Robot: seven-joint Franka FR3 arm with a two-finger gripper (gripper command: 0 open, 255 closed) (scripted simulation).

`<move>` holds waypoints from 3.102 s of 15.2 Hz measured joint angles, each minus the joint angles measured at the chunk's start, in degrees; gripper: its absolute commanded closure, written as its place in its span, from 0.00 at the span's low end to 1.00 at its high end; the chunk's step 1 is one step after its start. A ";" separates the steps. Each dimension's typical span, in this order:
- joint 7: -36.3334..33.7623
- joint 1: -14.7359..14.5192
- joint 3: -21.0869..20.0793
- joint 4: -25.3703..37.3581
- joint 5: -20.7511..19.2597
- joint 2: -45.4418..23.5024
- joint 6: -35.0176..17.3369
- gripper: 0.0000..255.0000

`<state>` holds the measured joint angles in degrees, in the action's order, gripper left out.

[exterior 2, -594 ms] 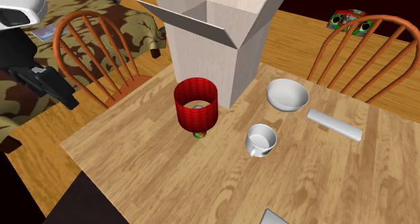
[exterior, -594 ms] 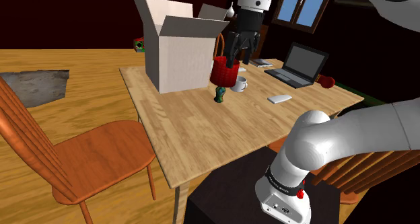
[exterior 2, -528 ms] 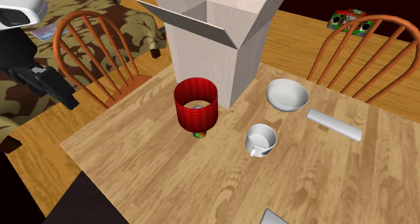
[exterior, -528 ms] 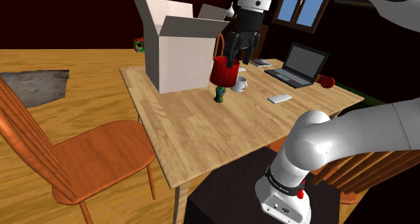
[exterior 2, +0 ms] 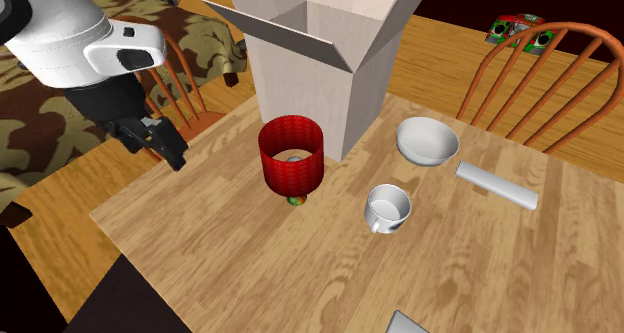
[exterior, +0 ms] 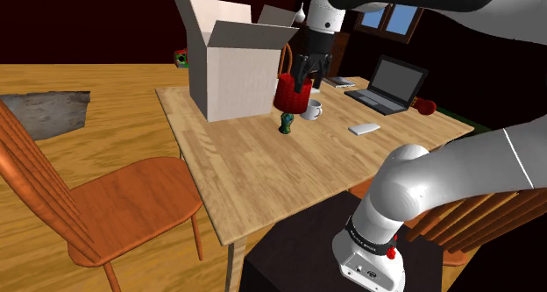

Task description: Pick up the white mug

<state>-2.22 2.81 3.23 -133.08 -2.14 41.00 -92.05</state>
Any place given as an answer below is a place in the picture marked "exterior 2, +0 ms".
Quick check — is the white cylinder tube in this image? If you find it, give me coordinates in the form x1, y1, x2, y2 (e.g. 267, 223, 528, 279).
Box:
454, 160, 540, 212

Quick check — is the white mug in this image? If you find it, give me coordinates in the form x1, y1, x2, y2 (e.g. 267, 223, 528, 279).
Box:
363, 183, 414, 235

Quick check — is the grey flat slab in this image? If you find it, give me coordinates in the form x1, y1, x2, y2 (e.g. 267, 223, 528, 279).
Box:
384, 309, 431, 333

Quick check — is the red shade table lamp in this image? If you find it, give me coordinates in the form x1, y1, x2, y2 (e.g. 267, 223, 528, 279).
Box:
257, 115, 326, 208

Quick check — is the wooden table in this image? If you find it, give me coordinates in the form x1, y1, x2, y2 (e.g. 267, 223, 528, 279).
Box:
89, 91, 624, 333

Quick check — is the orange wooden spindle chair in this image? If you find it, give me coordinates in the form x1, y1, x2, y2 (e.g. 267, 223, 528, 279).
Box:
455, 21, 624, 156
110, 14, 228, 165

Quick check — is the green and red box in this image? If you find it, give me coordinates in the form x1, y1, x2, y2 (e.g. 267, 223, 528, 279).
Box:
484, 12, 560, 57

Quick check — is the camouflage pattern sofa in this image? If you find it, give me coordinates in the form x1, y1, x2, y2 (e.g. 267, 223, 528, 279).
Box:
0, 0, 249, 229

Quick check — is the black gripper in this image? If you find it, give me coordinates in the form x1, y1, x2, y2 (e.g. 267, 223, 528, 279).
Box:
63, 72, 190, 173

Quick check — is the white bowl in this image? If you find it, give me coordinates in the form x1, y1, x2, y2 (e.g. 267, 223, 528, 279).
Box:
395, 116, 461, 168

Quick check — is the open cardboard box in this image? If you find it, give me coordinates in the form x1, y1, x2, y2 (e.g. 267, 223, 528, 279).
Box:
201, 0, 436, 163

